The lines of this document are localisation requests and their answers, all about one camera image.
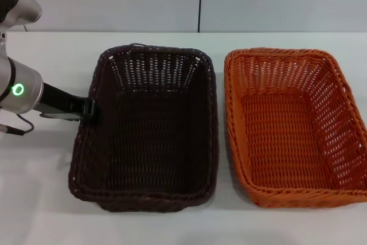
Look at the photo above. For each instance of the dark brown woven basket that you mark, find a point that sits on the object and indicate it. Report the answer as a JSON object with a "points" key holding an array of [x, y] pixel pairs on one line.
{"points": [[155, 141]]}

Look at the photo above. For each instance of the orange woven basket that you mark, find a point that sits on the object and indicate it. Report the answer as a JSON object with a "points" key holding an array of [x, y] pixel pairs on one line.
{"points": [[286, 136]]}

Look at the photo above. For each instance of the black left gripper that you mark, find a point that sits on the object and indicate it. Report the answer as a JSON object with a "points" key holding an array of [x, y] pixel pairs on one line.
{"points": [[60, 104]]}

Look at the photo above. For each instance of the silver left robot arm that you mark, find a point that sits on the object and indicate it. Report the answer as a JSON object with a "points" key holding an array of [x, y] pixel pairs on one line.
{"points": [[27, 95]]}

